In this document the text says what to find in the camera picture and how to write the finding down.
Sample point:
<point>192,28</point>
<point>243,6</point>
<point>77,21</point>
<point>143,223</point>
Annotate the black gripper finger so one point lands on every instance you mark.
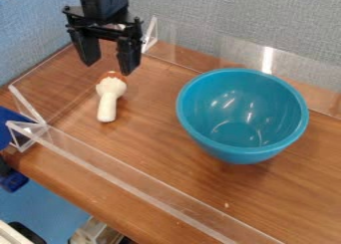
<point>87,46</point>
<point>128,54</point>

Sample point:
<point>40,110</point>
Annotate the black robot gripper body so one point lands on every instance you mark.
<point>103,19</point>

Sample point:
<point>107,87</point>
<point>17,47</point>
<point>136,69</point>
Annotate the white brown plush mushroom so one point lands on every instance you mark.
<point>111,87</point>

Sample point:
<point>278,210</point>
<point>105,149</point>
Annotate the blue plastic bowl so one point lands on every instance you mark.
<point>243,115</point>

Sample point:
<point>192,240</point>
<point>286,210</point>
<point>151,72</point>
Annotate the clear acrylic left barrier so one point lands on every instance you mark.
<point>57,89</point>

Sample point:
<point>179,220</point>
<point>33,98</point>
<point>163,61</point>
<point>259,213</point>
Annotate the clear acrylic barrier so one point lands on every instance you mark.
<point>186,209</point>
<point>57,89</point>
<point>200,50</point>

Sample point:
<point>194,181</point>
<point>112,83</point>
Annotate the clear acrylic back barrier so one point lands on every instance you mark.
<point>200,50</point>

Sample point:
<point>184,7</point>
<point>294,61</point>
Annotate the clear acrylic front barrier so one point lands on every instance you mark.
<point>186,209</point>

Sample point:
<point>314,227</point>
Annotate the blue clamp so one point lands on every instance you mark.
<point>12,180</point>

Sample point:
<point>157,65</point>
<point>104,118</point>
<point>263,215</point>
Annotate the clear box under table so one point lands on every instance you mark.
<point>95,232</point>

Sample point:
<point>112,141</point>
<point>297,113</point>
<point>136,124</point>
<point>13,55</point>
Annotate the black white object bottom left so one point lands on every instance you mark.
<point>17,236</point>

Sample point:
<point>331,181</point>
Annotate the clear acrylic corner bracket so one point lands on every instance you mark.
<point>149,37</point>

